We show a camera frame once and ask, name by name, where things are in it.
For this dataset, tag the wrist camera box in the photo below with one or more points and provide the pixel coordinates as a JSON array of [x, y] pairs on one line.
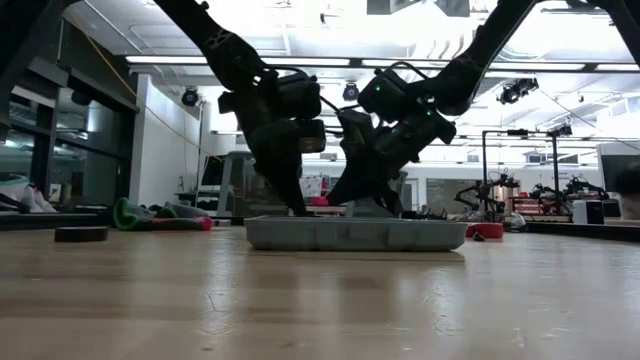
[[356, 130], [312, 135]]

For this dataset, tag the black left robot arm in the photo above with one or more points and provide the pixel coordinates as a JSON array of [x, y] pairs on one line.
[[225, 50]]

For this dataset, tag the black tape roll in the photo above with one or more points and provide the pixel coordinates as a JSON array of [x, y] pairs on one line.
[[81, 234]]

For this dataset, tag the pile of white cloth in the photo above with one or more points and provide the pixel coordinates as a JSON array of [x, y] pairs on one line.
[[20, 192]]

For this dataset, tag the round black wall device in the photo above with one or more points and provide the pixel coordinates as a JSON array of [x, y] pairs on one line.
[[190, 97]]

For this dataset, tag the red object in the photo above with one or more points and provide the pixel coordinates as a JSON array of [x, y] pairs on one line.
[[320, 201]]

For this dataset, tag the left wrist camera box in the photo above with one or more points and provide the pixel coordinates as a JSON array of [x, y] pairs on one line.
[[312, 135]]

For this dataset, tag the red tape measure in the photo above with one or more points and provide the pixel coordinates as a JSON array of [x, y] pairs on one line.
[[487, 230]]

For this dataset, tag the round black ceiling camera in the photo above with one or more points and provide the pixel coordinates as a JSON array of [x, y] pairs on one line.
[[350, 92]]

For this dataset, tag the background robot station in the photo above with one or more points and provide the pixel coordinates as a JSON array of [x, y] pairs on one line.
[[570, 192]]

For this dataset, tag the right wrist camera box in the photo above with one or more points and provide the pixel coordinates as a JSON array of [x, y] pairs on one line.
[[356, 130]]

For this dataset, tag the grey mesh office chair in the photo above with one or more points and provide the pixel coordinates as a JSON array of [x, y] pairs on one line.
[[230, 180]]

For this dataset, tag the black computer monitor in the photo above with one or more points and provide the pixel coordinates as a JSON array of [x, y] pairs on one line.
[[607, 172]]

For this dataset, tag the small dark monitor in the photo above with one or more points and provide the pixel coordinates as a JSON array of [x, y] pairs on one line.
[[212, 172]]

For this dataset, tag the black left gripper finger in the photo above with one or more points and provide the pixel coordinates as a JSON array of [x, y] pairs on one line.
[[285, 190], [298, 185]]

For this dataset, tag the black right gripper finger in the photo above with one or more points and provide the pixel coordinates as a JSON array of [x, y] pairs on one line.
[[385, 185], [352, 185]]

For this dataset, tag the white patterned board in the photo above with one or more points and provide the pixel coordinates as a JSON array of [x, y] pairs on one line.
[[310, 186]]

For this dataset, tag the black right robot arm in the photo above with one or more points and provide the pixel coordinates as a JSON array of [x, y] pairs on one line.
[[480, 50]]

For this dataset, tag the long ceiling light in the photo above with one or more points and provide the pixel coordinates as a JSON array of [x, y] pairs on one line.
[[550, 66], [165, 59], [310, 62]]

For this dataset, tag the grey plastic tool case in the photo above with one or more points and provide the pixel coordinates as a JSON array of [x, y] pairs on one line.
[[355, 234]]

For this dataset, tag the white box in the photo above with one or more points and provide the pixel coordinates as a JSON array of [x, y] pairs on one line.
[[587, 212]]

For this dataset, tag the black camera stand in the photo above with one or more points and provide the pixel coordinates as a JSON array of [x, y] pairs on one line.
[[556, 170]]

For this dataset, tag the black ceiling spotlight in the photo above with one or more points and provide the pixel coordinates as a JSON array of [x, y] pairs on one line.
[[517, 90]]

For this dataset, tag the black gantry frame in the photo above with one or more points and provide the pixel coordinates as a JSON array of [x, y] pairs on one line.
[[484, 155]]

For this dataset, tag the black aluminium table frame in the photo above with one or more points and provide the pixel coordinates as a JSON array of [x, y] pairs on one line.
[[575, 231]]

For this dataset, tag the background black robot arm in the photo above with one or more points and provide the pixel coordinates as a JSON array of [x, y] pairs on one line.
[[480, 192]]

